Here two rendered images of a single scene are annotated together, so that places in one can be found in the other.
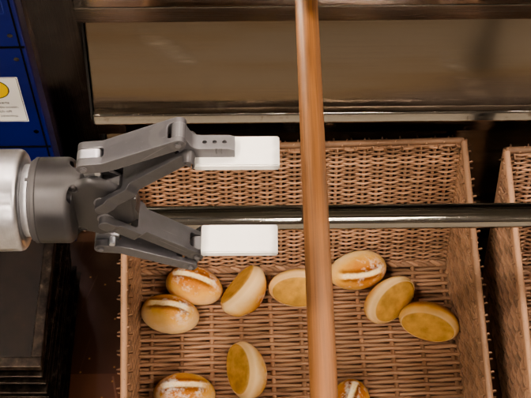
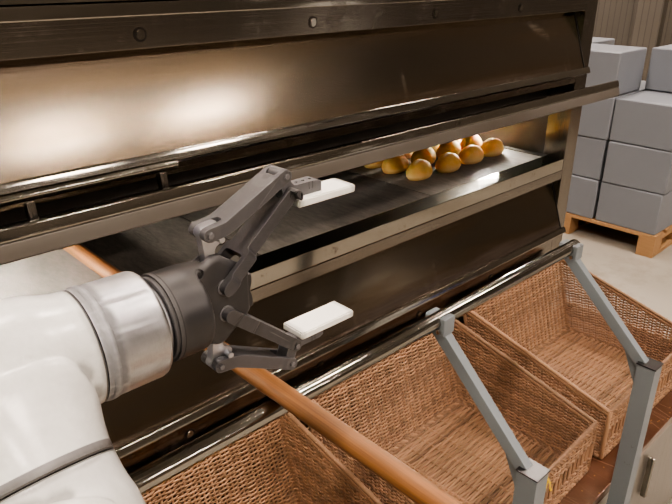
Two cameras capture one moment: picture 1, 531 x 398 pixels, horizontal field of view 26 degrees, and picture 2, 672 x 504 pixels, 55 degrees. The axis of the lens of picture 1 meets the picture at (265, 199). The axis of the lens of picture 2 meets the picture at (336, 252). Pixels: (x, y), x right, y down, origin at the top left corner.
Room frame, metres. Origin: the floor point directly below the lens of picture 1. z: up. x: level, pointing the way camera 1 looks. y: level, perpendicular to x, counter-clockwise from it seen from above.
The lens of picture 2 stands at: (0.12, 0.40, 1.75)
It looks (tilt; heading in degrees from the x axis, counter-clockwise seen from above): 24 degrees down; 317
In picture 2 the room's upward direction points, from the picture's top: straight up
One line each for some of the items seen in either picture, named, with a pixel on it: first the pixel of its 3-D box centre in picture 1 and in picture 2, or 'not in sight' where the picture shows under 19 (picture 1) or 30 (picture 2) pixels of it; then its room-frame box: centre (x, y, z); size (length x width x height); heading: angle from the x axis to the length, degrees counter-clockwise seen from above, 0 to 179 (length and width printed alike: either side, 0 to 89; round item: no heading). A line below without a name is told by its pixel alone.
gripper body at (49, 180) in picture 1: (84, 200); (200, 302); (0.55, 0.16, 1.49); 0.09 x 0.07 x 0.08; 90
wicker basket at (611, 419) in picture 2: not in sight; (576, 341); (0.86, -1.27, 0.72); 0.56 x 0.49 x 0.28; 91
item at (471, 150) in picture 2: not in sight; (395, 142); (1.56, -1.21, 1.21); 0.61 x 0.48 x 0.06; 1
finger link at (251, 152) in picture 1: (236, 152); (317, 192); (0.55, 0.02, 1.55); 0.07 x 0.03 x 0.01; 90
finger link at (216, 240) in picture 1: (239, 240); (318, 319); (0.55, 0.02, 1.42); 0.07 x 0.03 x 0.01; 90
